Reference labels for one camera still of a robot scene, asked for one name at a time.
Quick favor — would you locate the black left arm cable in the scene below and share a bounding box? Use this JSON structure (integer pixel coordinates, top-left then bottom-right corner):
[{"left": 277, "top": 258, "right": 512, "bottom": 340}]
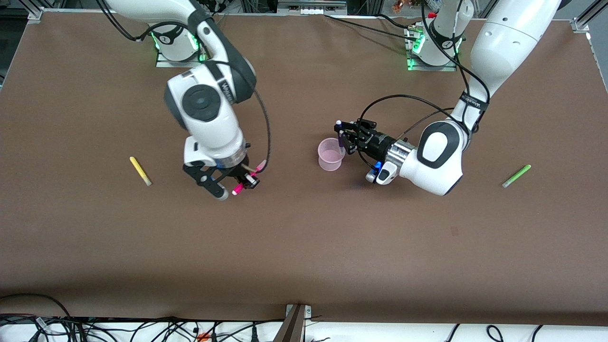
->
[{"left": 358, "top": 0, "right": 491, "bottom": 172}]

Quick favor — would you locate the yellow highlighter pen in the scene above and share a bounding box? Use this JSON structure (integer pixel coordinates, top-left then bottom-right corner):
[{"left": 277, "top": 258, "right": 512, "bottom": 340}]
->
[{"left": 129, "top": 156, "right": 153, "bottom": 187}]

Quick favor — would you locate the pink highlighter pen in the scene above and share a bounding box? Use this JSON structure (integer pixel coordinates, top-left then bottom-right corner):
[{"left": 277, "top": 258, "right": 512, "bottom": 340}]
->
[{"left": 232, "top": 161, "right": 267, "bottom": 196}]

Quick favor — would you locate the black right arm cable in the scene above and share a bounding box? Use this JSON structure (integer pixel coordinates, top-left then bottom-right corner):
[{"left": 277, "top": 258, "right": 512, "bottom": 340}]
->
[{"left": 203, "top": 59, "right": 273, "bottom": 174}]

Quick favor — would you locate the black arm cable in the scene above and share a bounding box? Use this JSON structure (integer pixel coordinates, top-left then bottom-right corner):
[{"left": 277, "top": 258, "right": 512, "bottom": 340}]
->
[
  {"left": 203, "top": 59, "right": 273, "bottom": 174},
  {"left": 358, "top": 0, "right": 491, "bottom": 172}
]

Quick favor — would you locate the aluminium table leg post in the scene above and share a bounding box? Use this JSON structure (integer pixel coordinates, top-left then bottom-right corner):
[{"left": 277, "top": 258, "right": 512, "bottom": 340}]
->
[{"left": 273, "top": 304, "right": 313, "bottom": 342}]

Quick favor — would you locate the black cable on table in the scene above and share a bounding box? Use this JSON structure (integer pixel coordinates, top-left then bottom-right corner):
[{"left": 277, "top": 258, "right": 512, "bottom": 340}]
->
[{"left": 324, "top": 14, "right": 415, "bottom": 40}]

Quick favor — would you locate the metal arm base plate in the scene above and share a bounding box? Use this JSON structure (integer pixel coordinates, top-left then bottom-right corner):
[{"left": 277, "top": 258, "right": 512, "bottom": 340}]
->
[
  {"left": 405, "top": 56, "right": 457, "bottom": 73},
  {"left": 155, "top": 47, "right": 208, "bottom": 68}
]

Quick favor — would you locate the green highlighter pen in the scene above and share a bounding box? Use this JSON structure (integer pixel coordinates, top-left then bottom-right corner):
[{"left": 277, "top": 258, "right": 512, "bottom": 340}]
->
[{"left": 502, "top": 164, "right": 532, "bottom": 189}]

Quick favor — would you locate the background equipment rack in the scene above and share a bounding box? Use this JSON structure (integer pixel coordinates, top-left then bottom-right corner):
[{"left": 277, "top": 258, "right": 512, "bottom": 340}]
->
[{"left": 275, "top": 0, "right": 348, "bottom": 16}]

